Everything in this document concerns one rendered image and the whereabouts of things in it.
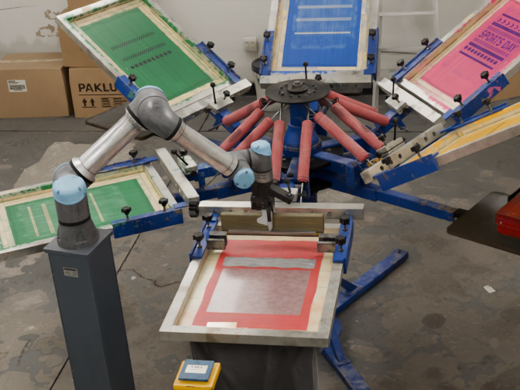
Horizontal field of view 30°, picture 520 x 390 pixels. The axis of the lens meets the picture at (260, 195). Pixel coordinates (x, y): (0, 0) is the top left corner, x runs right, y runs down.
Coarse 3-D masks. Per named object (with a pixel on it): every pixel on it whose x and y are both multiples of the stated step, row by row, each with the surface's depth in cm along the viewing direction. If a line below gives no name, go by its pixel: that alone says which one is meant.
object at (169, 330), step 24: (192, 264) 371; (336, 264) 363; (192, 288) 361; (336, 288) 349; (168, 312) 343; (168, 336) 333; (192, 336) 331; (216, 336) 330; (240, 336) 328; (264, 336) 326; (288, 336) 325; (312, 336) 324
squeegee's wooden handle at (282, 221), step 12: (228, 216) 381; (240, 216) 380; (252, 216) 379; (276, 216) 377; (288, 216) 376; (300, 216) 375; (312, 216) 375; (228, 228) 383; (240, 228) 382; (252, 228) 381; (264, 228) 381; (276, 228) 380; (288, 228) 379; (300, 228) 378; (312, 228) 377
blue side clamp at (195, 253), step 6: (204, 222) 396; (210, 222) 398; (216, 222) 397; (204, 228) 393; (210, 228) 393; (204, 234) 389; (204, 240) 385; (204, 246) 380; (192, 252) 375; (198, 252) 377; (192, 258) 376
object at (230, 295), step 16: (240, 240) 392; (256, 240) 391; (224, 256) 382; (240, 256) 381; (256, 256) 380; (224, 272) 371; (240, 272) 370; (256, 272) 369; (208, 288) 362; (224, 288) 361; (240, 288) 360; (256, 288) 359; (208, 304) 352; (224, 304) 351; (240, 304) 350; (208, 320) 342; (224, 320) 342; (240, 320) 341
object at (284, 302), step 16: (272, 256) 379; (288, 256) 378; (304, 256) 377; (320, 256) 376; (272, 272) 368; (288, 272) 367; (304, 272) 366; (272, 288) 358; (288, 288) 357; (304, 288) 357; (256, 304) 349; (272, 304) 349; (288, 304) 348; (304, 304) 347; (256, 320) 340; (272, 320) 340; (288, 320) 339; (304, 320) 338
